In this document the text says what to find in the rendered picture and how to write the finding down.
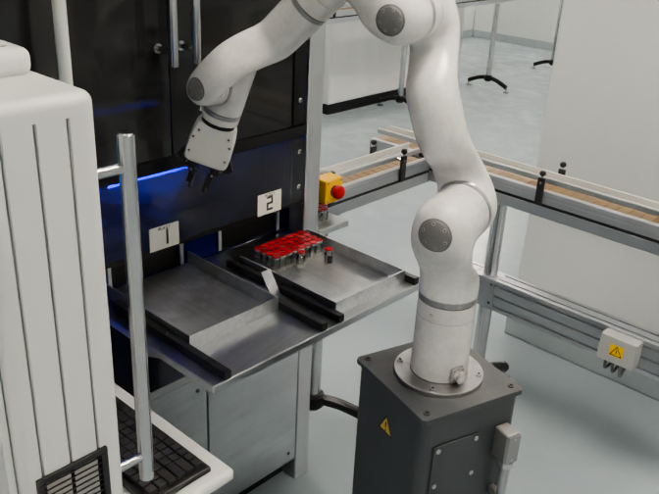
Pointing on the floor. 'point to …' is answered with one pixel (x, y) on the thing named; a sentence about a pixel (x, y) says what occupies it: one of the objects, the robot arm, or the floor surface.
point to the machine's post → (304, 220)
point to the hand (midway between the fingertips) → (199, 179)
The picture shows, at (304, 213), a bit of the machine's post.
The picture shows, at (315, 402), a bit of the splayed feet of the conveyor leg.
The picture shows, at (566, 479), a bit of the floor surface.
